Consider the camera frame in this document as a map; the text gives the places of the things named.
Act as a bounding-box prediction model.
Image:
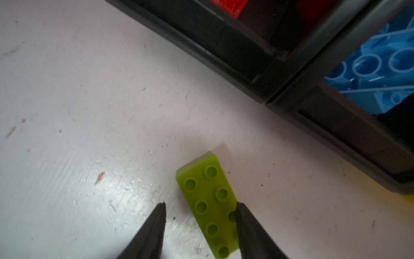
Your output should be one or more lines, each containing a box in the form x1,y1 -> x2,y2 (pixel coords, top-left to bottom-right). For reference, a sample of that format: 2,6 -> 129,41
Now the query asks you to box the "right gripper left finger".
118,202 -> 166,259

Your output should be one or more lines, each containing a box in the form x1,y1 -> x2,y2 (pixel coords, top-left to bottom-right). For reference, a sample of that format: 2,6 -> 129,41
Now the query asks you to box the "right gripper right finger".
236,202 -> 288,259

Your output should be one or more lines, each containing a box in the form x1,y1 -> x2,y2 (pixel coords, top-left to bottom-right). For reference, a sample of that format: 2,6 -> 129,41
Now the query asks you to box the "green lego brick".
176,152 -> 239,259

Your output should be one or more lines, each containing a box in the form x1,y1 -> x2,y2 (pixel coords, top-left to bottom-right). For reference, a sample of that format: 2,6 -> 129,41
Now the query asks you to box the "blue lego brick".
325,5 -> 414,114

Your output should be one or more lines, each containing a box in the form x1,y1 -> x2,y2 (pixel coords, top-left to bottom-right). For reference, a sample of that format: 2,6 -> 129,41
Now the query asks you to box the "red lego brick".
212,0 -> 248,18

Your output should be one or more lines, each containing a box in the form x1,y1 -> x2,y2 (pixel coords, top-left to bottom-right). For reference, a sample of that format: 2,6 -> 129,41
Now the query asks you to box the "yellow bin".
402,194 -> 414,204

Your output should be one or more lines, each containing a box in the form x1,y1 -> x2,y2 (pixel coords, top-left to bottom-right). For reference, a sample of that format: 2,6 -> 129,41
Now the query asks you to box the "middle black bin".
267,1 -> 414,195

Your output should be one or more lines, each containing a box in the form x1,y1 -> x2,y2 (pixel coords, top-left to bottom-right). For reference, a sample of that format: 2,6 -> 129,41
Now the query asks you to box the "black bin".
267,1 -> 414,195
111,0 -> 368,103

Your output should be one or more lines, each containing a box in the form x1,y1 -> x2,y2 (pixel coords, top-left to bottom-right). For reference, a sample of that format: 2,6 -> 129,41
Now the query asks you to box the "left black bin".
111,0 -> 368,103

